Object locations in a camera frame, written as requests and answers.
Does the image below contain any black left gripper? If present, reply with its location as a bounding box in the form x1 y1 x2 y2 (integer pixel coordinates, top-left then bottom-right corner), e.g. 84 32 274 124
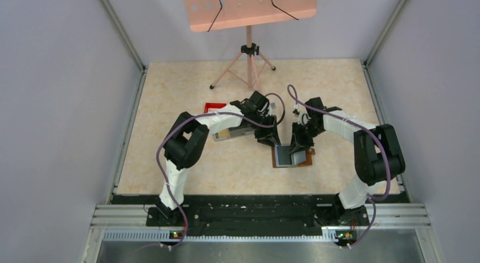
250 112 281 148

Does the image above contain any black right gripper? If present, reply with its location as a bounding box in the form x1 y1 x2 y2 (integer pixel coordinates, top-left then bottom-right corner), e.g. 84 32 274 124
289 121 324 154

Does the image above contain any black credit card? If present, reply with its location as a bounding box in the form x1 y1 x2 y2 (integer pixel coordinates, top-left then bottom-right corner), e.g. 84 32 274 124
274 145 302 167

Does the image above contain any brown leather card holder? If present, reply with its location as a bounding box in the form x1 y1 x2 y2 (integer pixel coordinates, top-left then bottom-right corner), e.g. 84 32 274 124
272 145 315 169

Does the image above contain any clear acrylic card box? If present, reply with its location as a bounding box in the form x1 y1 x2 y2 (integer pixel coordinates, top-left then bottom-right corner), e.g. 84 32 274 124
212 127 255 141

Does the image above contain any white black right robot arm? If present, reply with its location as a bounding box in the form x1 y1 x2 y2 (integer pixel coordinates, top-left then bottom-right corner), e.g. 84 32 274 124
289 97 406 225

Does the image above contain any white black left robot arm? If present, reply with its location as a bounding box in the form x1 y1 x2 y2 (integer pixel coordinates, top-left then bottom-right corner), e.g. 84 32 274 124
156 91 285 225

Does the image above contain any yellow card in box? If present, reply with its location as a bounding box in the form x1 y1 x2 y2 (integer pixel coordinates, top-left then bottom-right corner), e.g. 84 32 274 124
217 129 230 140

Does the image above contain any pink music stand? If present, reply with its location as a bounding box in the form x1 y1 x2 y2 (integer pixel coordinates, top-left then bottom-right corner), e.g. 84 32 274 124
183 0 318 91

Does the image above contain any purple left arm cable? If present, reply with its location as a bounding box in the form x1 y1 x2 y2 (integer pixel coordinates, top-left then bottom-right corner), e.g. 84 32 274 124
156 92 286 251

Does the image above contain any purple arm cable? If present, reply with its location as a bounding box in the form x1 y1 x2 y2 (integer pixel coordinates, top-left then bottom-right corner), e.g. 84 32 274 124
286 84 392 249
156 92 286 251

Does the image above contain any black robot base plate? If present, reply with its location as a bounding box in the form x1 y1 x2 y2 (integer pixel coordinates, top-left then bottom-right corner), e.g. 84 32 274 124
110 194 408 240

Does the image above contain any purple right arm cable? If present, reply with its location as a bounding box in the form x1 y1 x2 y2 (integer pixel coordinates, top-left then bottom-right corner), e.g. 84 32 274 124
286 84 392 249

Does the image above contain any aluminium frame rail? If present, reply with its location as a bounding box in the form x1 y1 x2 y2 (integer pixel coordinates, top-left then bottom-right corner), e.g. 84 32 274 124
91 204 431 243

